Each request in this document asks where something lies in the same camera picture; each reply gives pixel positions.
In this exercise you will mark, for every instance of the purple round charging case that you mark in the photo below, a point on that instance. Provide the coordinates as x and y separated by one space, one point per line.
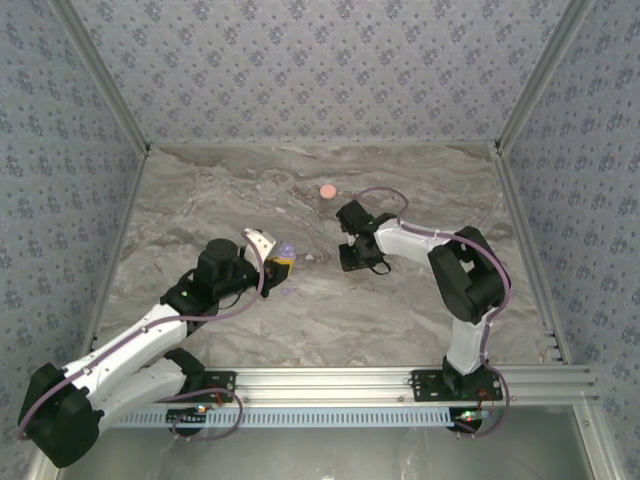
287 251

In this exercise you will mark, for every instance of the pink round charging case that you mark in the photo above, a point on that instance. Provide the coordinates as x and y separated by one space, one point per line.
328 191

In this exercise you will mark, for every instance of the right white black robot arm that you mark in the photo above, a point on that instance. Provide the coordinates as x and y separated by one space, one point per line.
405 237

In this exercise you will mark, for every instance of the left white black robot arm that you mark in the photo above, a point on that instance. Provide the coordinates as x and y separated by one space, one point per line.
125 345

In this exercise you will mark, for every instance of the steel sheet panel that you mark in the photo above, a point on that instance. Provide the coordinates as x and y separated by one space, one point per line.
325 455

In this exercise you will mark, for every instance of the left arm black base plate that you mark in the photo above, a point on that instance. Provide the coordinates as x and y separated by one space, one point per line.
222 382

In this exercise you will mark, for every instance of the aluminium mounting rail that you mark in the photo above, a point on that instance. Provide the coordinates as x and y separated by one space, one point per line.
325 385

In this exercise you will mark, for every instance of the black controller board mount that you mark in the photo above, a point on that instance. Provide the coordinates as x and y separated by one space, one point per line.
187 422
467 425

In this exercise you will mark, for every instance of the aluminium table side rail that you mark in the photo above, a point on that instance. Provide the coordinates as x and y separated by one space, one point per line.
520 225

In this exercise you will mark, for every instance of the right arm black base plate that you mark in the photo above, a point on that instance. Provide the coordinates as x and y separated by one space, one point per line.
425 385

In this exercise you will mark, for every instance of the aluminium frame post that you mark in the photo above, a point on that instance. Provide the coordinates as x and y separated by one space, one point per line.
103 75
541 75

